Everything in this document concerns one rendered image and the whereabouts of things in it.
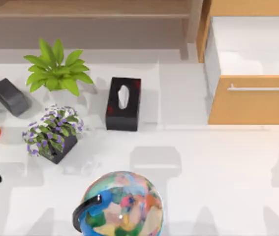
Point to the black tissue box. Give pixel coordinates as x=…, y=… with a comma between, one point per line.
x=124, y=103

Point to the purple flower plant black pot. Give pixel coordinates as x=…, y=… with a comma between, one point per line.
x=53, y=134

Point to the colourful globe with black arc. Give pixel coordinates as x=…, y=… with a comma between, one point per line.
x=122, y=206

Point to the green leafy plant white pot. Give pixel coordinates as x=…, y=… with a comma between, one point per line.
x=55, y=71

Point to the wooden cabinet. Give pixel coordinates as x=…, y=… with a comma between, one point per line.
x=204, y=29

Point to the wooden open shelf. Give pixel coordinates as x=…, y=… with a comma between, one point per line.
x=85, y=22

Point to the pale wooden drawer front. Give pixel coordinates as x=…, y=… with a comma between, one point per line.
x=255, y=108

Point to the dark grey stapler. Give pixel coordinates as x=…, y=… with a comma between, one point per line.
x=10, y=97

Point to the pulled-out drawer pale inside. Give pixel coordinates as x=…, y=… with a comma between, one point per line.
x=252, y=46

